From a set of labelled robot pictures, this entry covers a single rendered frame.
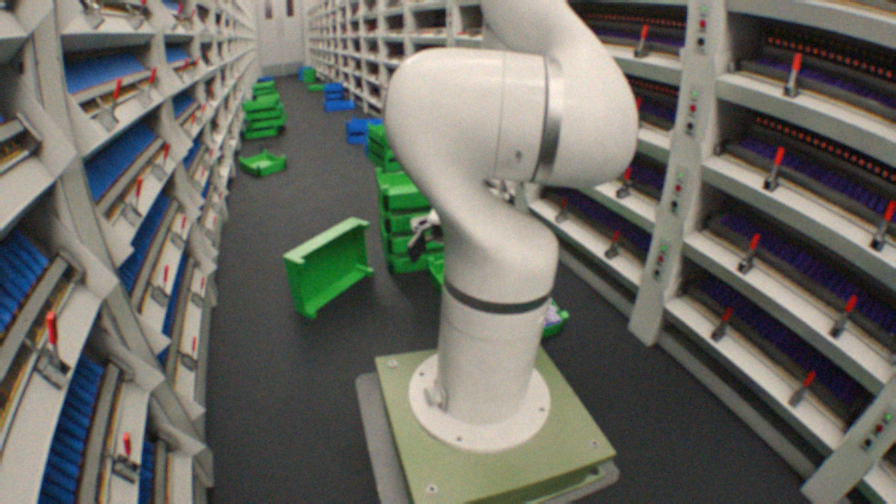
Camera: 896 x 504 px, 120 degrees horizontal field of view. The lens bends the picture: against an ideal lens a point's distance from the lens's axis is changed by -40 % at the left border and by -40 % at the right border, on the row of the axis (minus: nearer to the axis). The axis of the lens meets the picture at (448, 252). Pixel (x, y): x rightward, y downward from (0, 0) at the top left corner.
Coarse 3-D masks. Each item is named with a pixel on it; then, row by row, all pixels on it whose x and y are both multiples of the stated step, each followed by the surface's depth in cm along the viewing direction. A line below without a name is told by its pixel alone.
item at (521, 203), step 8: (568, 0) 126; (576, 0) 127; (584, 0) 128; (576, 8) 129; (528, 184) 157; (536, 184) 157; (520, 192) 163; (520, 200) 165; (520, 208) 166; (528, 208) 161
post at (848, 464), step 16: (880, 400) 47; (864, 416) 50; (864, 432) 50; (848, 448) 53; (880, 448) 46; (832, 464) 56; (848, 464) 53; (864, 464) 49; (816, 480) 60; (832, 480) 56; (848, 480) 52; (816, 496) 59; (832, 496) 55
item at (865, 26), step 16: (736, 0) 63; (752, 0) 60; (768, 0) 56; (784, 0) 53; (800, 0) 50; (816, 0) 49; (768, 16) 58; (784, 16) 55; (800, 16) 52; (816, 16) 48; (832, 16) 45; (848, 16) 42; (864, 16) 39; (880, 16) 37; (848, 32) 44; (864, 32) 41; (880, 32) 38
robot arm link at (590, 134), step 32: (480, 0) 43; (512, 0) 38; (544, 0) 36; (512, 32) 41; (544, 32) 38; (576, 32) 35; (576, 64) 33; (608, 64) 33; (576, 96) 32; (608, 96) 32; (544, 128) 32; (576, 128) 32; (608, 128) 32; (544, 160) 34; (576, 160) 34; (608, 160) 33
